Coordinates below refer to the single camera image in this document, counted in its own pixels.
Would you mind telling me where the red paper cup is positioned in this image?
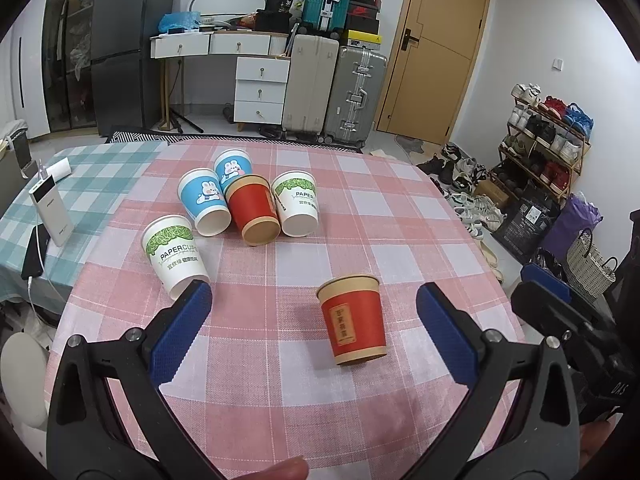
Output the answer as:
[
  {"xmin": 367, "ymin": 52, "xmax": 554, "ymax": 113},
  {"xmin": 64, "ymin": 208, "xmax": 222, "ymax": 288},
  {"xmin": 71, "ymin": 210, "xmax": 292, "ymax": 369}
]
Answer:
[
  {"xmin": 316, "ymin": 274, "xmax": 387, "ymax": 366},
  {"xmin": 226, "ymin": 174, "xmax": 281, "ymax": 246}
]

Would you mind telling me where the green white cup front left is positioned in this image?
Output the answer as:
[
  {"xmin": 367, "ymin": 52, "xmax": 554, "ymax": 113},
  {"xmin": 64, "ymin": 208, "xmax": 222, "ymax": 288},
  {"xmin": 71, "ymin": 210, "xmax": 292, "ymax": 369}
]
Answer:
[{"xmin": 141, "ymin": 214, "xmax": 209, "ymax": 300}]

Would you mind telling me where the green white cup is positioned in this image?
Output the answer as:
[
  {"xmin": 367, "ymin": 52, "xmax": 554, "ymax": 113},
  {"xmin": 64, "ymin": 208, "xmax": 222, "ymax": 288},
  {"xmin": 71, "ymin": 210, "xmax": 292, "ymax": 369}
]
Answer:
[
  {"xmin": 271, "ymin": 170, "xmax": 319, "ymax": 237},
  {"xmin": 141, "ymin": 214, "xmax": 209, "ymax": 300}
]

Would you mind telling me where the blue white cup front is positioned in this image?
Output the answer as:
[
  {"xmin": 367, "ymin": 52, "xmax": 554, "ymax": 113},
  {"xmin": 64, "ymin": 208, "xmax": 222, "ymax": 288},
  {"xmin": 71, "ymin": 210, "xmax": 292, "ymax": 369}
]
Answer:
[{"xmin": 177, "ymin": 168, "xmax": 231, "ymax": 237}]

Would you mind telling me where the blue white cup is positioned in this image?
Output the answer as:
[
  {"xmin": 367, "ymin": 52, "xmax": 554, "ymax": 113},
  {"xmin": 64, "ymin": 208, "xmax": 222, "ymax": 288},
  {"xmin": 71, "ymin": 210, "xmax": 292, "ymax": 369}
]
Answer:
[
  {"xmin": 214, "ymin": 150, "xmax": 253, "ymax": 193},
  {"xmin": 177, "ymin": 168, "xmax": 231, "ymax": 237}
]

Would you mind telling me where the red paper cup lying down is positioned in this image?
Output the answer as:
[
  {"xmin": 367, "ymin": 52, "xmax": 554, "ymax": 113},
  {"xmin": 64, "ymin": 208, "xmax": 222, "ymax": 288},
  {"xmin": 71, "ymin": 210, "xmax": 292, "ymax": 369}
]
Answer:
[{"xmin": 226, "ymin": 174, "xmax": 281, "ymax": 246}]

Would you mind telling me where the blue white cup back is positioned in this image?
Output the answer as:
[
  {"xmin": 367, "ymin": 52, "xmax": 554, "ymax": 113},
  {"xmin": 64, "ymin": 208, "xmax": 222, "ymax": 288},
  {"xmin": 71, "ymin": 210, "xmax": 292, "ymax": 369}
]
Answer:
[{"xmin": 214, "ymin": 150, "xmax": 253, "ymax": 193}]

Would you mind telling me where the green white cup back right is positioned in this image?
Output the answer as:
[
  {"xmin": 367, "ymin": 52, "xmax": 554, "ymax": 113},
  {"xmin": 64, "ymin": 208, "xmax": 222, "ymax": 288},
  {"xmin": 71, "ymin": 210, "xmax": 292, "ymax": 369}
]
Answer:
[{"xmin": 271, "ymin": 170, "xmax": 319, "ymax": 237}]

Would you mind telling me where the white stool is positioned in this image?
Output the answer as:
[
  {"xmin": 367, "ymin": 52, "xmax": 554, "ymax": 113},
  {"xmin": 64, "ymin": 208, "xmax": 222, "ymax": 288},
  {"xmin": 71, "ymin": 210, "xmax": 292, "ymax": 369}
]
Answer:
[{"xmin": 1, "ymin": 333, "xmax": 48, "ymax": 430}]

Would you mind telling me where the pink checked tablecloth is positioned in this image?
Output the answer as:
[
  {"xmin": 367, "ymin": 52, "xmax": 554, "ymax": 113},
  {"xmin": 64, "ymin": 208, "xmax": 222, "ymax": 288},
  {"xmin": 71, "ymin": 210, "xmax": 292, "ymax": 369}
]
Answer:
[{"xmin": 43, "ymin": 138, "xmax": 526, "ymax": 479}]

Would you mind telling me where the black smartphone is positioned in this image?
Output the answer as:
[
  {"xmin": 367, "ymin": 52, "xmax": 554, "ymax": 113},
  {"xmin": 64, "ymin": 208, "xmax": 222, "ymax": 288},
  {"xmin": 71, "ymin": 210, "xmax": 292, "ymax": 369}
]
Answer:
[{"xmin": 21, "ymin": 223, "xmax": 51, "ymax": 281}]

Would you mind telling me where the woven basket bag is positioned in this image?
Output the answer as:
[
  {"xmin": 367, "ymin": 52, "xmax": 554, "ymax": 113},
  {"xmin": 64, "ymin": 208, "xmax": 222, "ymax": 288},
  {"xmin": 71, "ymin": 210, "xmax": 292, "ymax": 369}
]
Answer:
[{"xmin": 564, "ymin": 228, "xmax": 618, "ymax": 302}]

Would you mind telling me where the white power bank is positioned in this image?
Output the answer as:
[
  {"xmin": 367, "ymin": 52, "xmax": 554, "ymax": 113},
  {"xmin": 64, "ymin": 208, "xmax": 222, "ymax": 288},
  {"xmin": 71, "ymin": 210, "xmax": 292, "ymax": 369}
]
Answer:
[{"xmin": 28, "ymin": 176, "xmax": 74, "ymax": 247}]

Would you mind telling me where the teal checked tablecloth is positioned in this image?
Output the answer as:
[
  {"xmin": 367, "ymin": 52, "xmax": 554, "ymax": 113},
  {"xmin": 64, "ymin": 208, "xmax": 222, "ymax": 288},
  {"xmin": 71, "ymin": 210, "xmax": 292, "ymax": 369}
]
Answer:
[{"xmin": 0, "ymin": 141, "xmax": 167, "ymax": 315}]

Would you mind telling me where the black printed bag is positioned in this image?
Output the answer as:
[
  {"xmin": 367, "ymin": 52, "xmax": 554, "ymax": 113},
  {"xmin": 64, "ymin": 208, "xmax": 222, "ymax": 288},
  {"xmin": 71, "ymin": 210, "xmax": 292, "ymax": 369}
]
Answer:
[{"xmin": 502, "ymin": 200, "xmax": 559, "ymax": 264}]

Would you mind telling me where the purple bag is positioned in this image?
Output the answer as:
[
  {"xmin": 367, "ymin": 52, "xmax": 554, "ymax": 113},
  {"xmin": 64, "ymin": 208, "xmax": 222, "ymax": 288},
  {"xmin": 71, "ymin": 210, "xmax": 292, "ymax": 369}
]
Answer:
[{"xmin": 540, "ymin": 194, "xmax": 603, "ymax": 261}]

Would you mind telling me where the shoe rack with shoes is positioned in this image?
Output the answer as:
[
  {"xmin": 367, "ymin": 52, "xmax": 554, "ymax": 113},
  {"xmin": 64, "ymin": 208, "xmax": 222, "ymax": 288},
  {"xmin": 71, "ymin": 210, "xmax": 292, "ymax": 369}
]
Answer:
[{"xmin": 491, "ymin": 84, "xmax": 594, "ymax": 205}]

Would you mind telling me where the white drawer cabinet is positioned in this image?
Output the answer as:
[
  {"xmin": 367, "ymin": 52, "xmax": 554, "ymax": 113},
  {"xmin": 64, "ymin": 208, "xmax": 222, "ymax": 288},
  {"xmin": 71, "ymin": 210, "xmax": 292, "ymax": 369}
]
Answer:
[{"xmin": 233, "ymin": 56, "xmax": 290, "ymax": 126}]

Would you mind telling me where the white desk with drawers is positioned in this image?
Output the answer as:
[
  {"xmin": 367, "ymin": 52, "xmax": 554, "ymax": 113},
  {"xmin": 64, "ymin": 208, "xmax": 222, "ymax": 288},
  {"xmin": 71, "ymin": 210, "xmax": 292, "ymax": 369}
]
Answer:
[{"xmin": 150, "ymin": 29, "xmax": 292, "ymax": 131}]

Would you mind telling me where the blue plastic bag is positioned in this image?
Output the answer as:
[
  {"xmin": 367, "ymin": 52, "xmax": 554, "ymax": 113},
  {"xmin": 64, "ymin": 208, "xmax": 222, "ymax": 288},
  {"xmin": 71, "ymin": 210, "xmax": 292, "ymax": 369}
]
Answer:
[{"xmin": 157, "ymin": 11, "xmax": 201, "ymax": 34}]

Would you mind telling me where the beige suitcase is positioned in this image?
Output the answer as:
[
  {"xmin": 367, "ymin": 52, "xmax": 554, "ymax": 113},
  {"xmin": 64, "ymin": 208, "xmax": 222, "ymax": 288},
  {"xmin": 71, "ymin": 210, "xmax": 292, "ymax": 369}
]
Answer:
[{"xmin": 282, "ymin": 35, "xmax": 340, "ymax": 134}]

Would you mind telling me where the silver suitcase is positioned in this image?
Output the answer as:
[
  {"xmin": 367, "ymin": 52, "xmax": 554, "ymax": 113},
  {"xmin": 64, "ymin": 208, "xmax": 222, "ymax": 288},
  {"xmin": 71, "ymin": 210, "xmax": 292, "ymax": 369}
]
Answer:
[{"xmin": 322, "ymin": 47, "xmax": 387, "ymax": 148}]

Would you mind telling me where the black refrigerator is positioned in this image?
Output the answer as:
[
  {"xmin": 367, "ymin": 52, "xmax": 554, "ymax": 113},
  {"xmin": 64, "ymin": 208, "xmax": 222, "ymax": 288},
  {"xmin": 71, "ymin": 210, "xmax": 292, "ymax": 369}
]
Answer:
[{"xmin": 90, "ymin": 0, "xmax": 174, "ymax": 136}]

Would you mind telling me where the yellow shoe box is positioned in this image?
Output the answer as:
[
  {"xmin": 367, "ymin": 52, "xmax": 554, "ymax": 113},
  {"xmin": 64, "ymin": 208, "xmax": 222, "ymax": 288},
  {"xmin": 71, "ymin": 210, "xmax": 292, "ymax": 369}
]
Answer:
[{"xmin": 346, "ymin": 29, "xmax": 382, "ymax": 50}]

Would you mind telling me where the wooden door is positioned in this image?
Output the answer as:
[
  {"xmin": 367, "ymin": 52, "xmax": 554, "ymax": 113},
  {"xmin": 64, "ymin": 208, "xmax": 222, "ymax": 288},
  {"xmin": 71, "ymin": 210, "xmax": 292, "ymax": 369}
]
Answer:
[{"xmin": 376, "ymin": 0, "xmax": 490, "ymax": 145}]

